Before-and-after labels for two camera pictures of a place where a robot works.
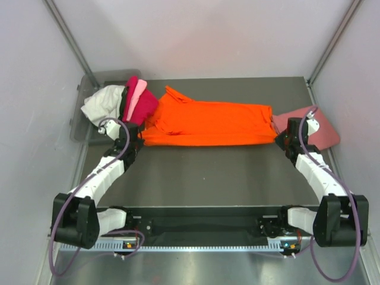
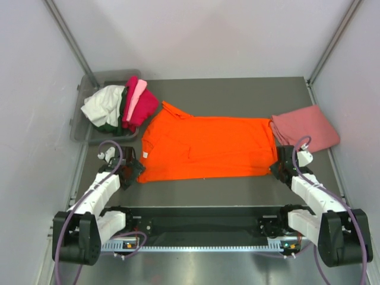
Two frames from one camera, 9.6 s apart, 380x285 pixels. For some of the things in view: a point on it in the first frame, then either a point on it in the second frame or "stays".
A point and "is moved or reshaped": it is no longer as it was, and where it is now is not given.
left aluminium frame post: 67,34 stays
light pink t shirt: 140,86 stays
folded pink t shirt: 322,137 stays
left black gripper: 139,142 -> 137,170
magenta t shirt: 145,105 stays
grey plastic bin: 82,129 stays
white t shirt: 104,104 stays
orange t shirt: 176,120 is moved or reshaped
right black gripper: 279,139 -> 274,169
